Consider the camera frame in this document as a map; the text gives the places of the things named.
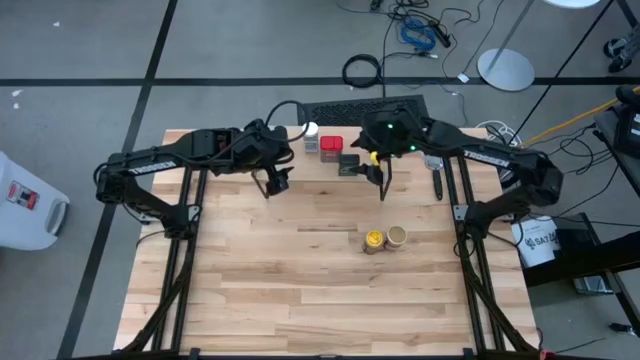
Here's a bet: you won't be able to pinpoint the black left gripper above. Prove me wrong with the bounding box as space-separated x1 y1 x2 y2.
243 118 297 197

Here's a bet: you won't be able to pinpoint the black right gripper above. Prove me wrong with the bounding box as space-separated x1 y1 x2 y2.
343 107 426 187

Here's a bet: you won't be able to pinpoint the green black pepper tin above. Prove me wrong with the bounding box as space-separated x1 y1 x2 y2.
338 153 361 177

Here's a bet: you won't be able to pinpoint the white-lid bagel sesame jar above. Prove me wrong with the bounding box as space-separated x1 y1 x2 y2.
301 121 320 154

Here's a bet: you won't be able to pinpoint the red-lid smoked paprika tin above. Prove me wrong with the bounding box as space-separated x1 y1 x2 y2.
319 135 345 164

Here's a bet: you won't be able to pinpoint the yellow-lid chili onion jar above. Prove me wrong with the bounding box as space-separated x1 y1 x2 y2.
362 228 387 256

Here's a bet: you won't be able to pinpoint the tan-lid furikake jar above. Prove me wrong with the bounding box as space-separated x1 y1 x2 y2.
384 224 409 253

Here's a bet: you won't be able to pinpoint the wooden shelf black metal legs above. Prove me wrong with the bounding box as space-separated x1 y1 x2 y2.
251 124 396 202

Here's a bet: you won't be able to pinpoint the black power adapter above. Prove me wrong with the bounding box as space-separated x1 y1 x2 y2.
433 23 453 49

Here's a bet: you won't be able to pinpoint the grey round-base floor stand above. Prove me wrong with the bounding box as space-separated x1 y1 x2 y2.
477 0 537 93

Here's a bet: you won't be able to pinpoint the white round disc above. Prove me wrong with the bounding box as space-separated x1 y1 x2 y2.
543 0 601 9

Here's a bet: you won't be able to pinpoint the black equipment cart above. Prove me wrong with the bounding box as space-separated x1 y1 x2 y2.
593 83 640 199

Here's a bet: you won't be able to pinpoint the white bin with red label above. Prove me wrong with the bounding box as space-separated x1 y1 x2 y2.
0 149 71 251

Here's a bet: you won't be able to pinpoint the black caster wheel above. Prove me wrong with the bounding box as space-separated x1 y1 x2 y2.
602 24 640 74

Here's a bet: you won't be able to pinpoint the black coiled cable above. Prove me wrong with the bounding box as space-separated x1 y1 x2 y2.
341 53 385 90

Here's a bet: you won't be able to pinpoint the blue coiled cable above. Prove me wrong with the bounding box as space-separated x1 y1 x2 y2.
398 17 438 52

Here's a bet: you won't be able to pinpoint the black aluminium frame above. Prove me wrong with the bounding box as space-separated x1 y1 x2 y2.
439 154 541 354
117 164 209 354

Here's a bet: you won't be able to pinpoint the yellow cable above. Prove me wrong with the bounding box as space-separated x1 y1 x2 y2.
527 84 640 145

